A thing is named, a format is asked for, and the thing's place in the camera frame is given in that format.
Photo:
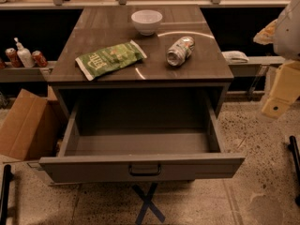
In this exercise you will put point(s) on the white pump bottle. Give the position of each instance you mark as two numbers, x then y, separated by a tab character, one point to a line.
24	55

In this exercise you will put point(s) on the red soda can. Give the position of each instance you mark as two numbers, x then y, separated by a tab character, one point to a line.
13	57
40	59

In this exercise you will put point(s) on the black bar right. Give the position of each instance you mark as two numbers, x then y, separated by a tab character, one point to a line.
293	148

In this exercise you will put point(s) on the green jalapeno chip bag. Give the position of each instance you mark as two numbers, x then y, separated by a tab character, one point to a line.
100	62

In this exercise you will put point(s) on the grey side shelf right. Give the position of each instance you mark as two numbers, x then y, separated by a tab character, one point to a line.
253	65

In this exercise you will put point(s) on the folded white cloth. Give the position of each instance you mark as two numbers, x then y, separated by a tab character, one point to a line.
235	57

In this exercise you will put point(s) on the brown cardboard box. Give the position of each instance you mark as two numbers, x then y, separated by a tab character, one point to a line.
30	129

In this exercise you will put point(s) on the open grey top drawer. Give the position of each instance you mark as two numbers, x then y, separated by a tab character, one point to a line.
132	137

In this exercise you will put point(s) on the red soda can right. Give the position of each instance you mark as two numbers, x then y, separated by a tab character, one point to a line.
40	59

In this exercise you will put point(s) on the black bar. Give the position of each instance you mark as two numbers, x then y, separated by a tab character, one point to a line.
293	148
7	177

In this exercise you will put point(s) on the grey side shelf left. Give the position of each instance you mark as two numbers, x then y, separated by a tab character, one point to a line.
11	74

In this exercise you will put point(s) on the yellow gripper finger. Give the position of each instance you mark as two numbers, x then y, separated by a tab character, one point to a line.
285	90

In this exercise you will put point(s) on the grey side shelf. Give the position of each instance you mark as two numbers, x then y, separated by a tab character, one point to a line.
253	65
11	74

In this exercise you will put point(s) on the white ceramic bowl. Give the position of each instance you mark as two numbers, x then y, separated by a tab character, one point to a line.
146	22

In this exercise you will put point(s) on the black bar left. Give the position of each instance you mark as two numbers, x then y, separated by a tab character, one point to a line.
7	177

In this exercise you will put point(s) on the red soda can left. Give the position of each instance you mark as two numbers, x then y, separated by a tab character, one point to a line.
13	57

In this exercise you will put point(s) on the grey drawer cabinet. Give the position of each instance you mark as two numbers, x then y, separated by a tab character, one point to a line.
102	27

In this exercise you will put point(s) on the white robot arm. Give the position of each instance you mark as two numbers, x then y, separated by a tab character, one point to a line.
287	32

